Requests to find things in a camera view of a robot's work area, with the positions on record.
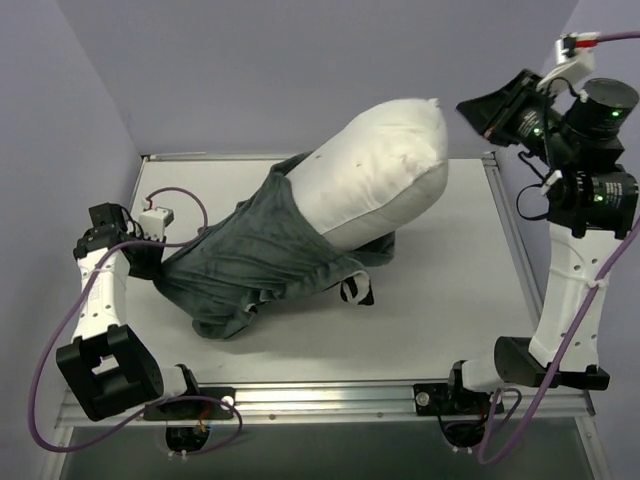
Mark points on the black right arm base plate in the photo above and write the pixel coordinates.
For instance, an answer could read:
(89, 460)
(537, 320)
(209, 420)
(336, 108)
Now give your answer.
(441, 398)

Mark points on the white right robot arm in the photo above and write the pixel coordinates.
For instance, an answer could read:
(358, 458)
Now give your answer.
(592, 202)

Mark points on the white pillow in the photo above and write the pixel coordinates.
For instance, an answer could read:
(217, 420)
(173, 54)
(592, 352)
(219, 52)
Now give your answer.
(384, 169)

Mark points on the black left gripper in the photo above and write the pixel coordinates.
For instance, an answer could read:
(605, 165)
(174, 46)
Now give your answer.
(145, 261)

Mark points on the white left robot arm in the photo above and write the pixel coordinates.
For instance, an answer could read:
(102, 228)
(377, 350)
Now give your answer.
(106, 365)

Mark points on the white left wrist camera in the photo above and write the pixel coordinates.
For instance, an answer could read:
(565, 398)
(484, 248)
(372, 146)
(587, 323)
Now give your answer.
(154, 222)

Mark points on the aluminium front mounting rail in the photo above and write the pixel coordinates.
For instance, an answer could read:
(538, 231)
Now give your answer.
(332, 402)

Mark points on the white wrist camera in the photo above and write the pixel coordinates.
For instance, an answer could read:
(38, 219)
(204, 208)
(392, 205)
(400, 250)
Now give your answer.
(154, 222)
(574, 58)

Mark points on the aluminium table edge rail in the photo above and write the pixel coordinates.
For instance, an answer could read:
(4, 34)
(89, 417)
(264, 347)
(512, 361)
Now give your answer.
(516, 312)

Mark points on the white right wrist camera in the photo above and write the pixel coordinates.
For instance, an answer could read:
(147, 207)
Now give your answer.
(574, 58)

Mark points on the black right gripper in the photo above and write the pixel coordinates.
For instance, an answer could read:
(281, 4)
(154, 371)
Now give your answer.
(503, 110)

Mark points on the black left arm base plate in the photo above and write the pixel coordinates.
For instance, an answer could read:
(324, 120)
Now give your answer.
(215, 407)

